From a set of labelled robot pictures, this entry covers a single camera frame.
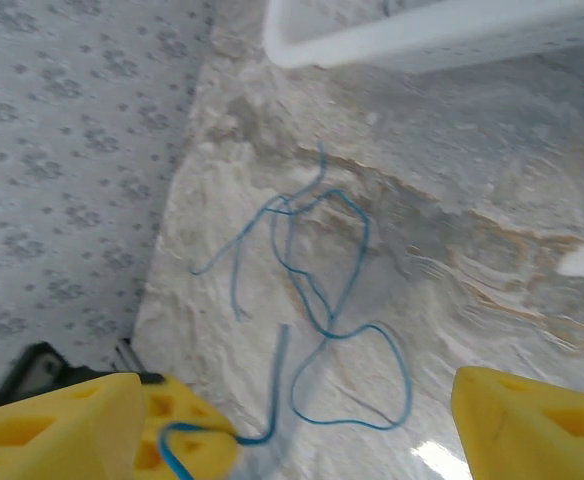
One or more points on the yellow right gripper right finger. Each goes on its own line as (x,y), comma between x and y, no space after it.
(532,430)

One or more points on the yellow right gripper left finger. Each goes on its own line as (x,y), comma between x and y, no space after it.
(72,435)

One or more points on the white perforated plastic basket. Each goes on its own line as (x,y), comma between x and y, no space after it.
(422,40)

